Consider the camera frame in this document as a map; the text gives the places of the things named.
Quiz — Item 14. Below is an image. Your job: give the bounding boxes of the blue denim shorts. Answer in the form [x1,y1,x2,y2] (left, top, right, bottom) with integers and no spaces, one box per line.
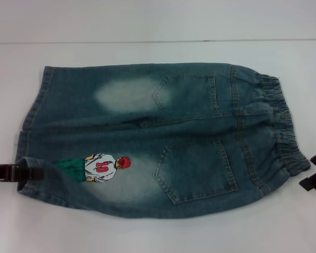
[14,63,312,219]

